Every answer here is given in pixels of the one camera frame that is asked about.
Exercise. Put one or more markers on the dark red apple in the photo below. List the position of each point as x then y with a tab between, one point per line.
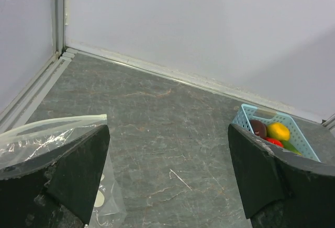
259	128

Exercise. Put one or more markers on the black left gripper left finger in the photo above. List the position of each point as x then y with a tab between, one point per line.
57	188

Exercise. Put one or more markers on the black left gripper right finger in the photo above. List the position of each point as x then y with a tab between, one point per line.
279	188

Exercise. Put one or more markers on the bright red apple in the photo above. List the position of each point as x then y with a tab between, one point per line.
274	141

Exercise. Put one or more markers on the yellow orange fruit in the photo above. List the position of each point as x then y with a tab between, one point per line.
278	131

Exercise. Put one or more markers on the green yellow mango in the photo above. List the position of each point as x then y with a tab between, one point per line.
287	145

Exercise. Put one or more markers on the clear polka dot zip bag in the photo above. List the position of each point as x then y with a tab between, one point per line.
31	140

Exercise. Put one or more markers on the light blue perforated basket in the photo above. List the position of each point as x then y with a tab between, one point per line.
297	139

